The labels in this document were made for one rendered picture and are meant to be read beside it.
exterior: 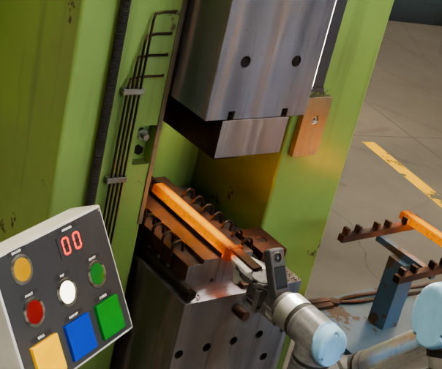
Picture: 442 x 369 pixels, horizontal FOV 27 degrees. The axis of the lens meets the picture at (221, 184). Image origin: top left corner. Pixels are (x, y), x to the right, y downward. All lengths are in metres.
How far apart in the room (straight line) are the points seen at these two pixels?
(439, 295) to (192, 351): 0.86
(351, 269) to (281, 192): 2.07
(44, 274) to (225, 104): 0.57
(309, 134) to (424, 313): 0.91
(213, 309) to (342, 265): 2.34
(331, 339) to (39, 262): 0.66
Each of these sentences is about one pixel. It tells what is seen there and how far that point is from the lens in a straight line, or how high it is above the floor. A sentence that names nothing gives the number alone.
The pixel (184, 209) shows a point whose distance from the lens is 2.40.
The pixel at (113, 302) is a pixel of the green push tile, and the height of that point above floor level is 1.03.
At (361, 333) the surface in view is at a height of 0.77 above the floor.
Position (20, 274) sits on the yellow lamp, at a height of 1.16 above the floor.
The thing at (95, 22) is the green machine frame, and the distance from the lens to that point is 1.95.
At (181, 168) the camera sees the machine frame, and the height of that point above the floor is 0.98.
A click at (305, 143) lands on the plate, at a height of 1.22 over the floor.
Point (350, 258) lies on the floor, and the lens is 4.65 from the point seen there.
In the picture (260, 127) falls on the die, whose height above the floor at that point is 1.34.
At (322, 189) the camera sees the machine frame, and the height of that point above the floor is 1.06.
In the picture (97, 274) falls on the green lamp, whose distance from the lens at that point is 1.91.
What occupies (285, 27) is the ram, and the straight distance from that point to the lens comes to 2.07.
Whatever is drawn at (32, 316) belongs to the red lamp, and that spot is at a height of 1.09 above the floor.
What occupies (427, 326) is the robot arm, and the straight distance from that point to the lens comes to 1.66.
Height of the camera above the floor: 2.09
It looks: 24 degrees down
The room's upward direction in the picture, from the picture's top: 14 degrees clockwise
